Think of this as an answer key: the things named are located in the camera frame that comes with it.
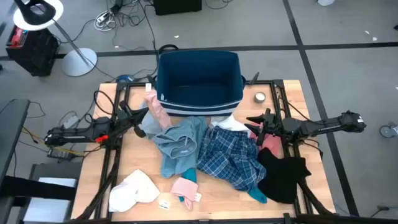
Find long pink garment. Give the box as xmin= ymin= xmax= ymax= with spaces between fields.
xmin=143 ymin=82 xmax=174 ymax=130

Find grey caster wheel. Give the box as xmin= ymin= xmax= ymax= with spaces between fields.
xmin=379 ymin=123 xmax=398 ymax=139

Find grey-blue garment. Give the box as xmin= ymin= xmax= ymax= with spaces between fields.
xmin=138 ymin=108 xmax=165 ymax=140

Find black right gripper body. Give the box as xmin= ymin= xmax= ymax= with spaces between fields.
xmin=257 ymin=108 xmax=282 ymax=146

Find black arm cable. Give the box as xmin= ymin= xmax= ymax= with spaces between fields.
xmin=93 ymin=90 xmax=116 ymax=116
xmin=278 ymin=95 xmax=312 ymax=122

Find grey white cabinet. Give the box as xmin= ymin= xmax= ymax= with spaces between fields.
xmin=18 ymin=161 xmax=82 ymax=224

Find black equipment case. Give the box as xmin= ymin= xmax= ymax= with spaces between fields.
xmin=5 ymin=26 xmax=60 ymax=77

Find black box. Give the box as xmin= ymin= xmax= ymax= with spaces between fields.
xmin=153 ymin=0 xmax=203 ymax=16

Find white pinkish garment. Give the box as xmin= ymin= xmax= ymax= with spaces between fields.
xmin=108 ymin=169 xmax=162 ymax=213

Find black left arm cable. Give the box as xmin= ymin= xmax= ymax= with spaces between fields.
xmin=93 ymin=90 xmax=116 ymax=116

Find blue plaid shirt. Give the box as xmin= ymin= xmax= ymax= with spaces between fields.
xmin=196 ymin=124 xmax=267 ymax=192

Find white round lamp stand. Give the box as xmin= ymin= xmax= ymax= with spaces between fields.
xmin=51 ymin=18 xmax=98 ymax=77

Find black desk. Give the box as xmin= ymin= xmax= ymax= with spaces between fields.
xmin=0 ymin=98 xmax=31 ymax=187

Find long black floor cable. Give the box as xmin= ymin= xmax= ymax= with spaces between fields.
xmin=136 ymin=0 xmax=158 ymax=52

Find black floor plug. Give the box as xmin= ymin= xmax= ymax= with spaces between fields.
xmin=369 ymin=205 xmax=391 ymax=218

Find blue floor cable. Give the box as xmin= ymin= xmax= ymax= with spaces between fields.
xmin=116 ymin=73 xmax=134 ymax=83

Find grey power brick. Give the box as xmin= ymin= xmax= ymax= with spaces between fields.
xmin=58 ymin=111 xmax=80 ymax=128

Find black garment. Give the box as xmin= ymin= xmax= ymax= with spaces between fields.
xmin=256 ymin=147 xmax=313 ymax=205

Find red item on case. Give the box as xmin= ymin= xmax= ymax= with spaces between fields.
xmin=9 ymin=27 xmax=25 ymax=47

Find light blue denim shirt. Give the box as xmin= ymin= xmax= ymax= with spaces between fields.
xmin=152 ymin=115 xmax=209 ymax=179

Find yellow floor cable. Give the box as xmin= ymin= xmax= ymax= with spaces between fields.
xmin=21 ymin=126 xmax=85 ymax=156

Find white t-shirt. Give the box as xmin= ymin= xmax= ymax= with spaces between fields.
xmin=208 ymin=114 xmax=252 ymax=133

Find navy white-striped fabric basket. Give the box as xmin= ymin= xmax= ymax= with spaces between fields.
xmin=154 ymin=44 xmax=247 ymax=118

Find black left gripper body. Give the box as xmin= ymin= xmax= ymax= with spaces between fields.
xmin=115 ymin=100 xmax=147 ymax=139

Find salmon red garment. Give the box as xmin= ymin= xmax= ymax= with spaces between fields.
xmin=248 ymin=123 xmax=282 ymax=156

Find white power strip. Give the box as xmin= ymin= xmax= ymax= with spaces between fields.
xmin=96 ymin=11 xmax=110 ymax=24

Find teal sock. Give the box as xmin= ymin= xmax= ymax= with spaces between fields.
xmin=247 ymin=185 xmax=268 ymax=205
xmin=178 ymin=167 xmax=198 ymax=202

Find black power adapter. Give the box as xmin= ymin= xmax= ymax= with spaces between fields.
xmin=47 ymin=147 xmax=75 ymax=162

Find white ring light head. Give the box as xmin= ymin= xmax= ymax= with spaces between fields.
xmin=12 ymin=0 xmax=64 ymax=31

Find pink sock with tag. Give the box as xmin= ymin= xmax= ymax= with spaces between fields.
xmin=170 ymin=176 xmax=202 ymax=211

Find white cable coil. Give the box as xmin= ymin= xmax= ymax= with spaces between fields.
xmin=94 ymin=11 xmax=118 ymax=32

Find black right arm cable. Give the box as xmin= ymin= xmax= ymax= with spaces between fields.
xmin=278 ymin=95 xmax=312 ymax=122

